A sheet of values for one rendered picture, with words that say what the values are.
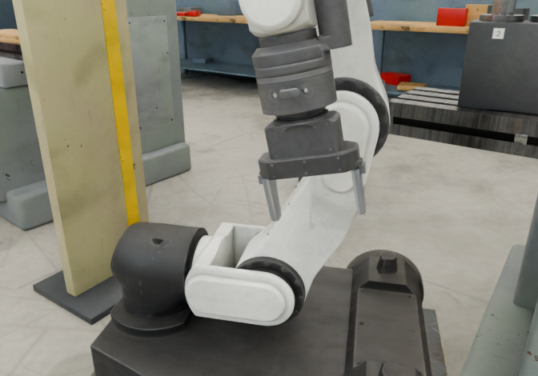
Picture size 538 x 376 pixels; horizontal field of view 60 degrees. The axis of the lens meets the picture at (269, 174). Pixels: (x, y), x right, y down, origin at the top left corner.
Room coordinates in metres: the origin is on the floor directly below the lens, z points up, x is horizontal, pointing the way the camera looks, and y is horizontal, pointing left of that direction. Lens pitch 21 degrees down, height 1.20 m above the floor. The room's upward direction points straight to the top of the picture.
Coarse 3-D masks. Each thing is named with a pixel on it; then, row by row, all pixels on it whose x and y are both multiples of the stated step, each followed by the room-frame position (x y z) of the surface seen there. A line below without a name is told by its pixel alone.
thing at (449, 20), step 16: (224, 0) 6.56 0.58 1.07; (192, 16) 6.36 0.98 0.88; (208, 16) 6.41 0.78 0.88; (224, 16) 6.41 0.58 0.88; (240, 16) 6.41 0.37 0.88; (448, 16) 4.68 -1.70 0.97; (464, 16) 4.59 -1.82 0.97; (384, 32) 5.51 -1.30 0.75; (448, 32) 4.43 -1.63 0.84; (464, 32) 4.35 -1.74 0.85; (192, 64) 6.67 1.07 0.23; (208, 64) 6.67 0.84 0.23; (224, 64) 6.67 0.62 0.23; (240, 64) 6.67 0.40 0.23; (384, 80) 5.23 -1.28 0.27; (400, 80) 5.10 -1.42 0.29
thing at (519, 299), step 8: (536, 200) 1.34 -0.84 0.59; (536, 208) 1.33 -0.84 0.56; (536, 216) 1.33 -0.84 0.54; (536, 224) 1.32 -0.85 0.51; (528, 232) 1.42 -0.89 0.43; (536, 232) 1.32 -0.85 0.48; (528, 240) 1.33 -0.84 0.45; (536, 240) 1.32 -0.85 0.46; (528, 248) 1.33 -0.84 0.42; (536, 248) 1.31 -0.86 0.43; (528, 256) 1.32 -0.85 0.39; (536, 256) 1.31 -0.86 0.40; (528, 264) 1.32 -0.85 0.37; (536, 264) 1.31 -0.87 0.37; (520, 272) 1.34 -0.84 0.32; (528, 272) 1.32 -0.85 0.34; (536, 272) 1.31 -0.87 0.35; (520, 280) 1.33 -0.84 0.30; (528, 280) 1.31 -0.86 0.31; (536, 280) 1.30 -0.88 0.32; (520, 288) 1.33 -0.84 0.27; (528, 288) 1.31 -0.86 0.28; (536, 288) 1.30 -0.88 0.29; (520, 296) 1.32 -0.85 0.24; (528, 296) 1.31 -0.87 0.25; (536, 296) 1.30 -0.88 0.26; (520, 304) 1.32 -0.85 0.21; (528, 304) 1.31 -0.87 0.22
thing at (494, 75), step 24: (480, 24) 1.05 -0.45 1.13; (504, 24) 1.03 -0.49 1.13; (528, 24) 1.01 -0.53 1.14; (480, 48) 1.05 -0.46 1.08; (504, 48) 1.03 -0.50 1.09; (528, 48) 1.01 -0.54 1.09; (480, 72) 1.04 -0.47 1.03; (504, 72) 1.02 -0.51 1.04; (528, 72) 1.00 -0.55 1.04; (480, 96) 1.04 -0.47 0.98; (504, 96) 1.02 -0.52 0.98; (528, 96) 1.00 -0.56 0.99
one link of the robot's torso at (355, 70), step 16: (352, 0) 0.71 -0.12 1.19; (352, 16) 0.71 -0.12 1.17; (368, 16) 0.80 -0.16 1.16; (352, 32) 0.71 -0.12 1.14; (368, 32) 0.71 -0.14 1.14; (352, 48) 0.71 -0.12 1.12; (368, 48) 0.71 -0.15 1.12; (336, 64) 0.72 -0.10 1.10; (352, 64) 0.71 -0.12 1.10; (368, 64) 0.71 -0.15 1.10; (336, 80) 0.70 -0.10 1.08; (352, 80) 0.70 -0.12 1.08; (368, 80) 0.71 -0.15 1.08; (368, 96) 0.69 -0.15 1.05; (384, 96) 0.72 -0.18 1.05; (384, 112) 0.69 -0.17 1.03; (384, 128) 0.69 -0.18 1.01
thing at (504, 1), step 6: (498, 0) 1.08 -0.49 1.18; (504, 0) 1.07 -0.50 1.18; (510, 0) 1.07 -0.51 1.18; (516, 0) 1.08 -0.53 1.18; (492, 6) 1.09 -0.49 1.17; (498, 6) 1.07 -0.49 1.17; (504, 6) 1.07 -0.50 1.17; (510, 6) 1.07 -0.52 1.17; (492, 12) 1.09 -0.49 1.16; (498, 12) 1.07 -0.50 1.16; (504, 12) 1.07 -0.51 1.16; (510, 12) 1.07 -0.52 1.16
